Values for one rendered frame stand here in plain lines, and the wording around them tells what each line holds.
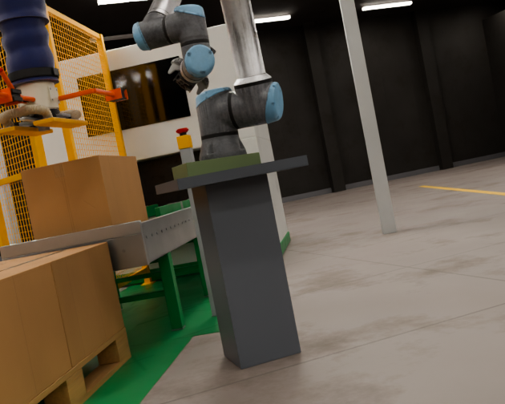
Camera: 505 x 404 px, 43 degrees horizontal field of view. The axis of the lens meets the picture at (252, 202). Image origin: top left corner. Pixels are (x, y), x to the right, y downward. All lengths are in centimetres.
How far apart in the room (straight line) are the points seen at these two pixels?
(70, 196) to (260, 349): 124
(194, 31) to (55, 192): 145
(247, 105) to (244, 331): 86
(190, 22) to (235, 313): 108
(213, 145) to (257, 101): 24
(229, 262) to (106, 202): 90
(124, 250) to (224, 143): 83
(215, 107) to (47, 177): 106
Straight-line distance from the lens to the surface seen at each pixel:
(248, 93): 245
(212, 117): 250
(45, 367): 234
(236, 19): 247
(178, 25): 203
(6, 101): 290
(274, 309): 251
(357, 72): 574
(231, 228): 243
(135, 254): 303
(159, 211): 375
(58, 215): 322
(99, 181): 314
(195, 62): 199
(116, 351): 295
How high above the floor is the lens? 70
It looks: 2 degrees down
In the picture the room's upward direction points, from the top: 11 degrees counter-clockwise
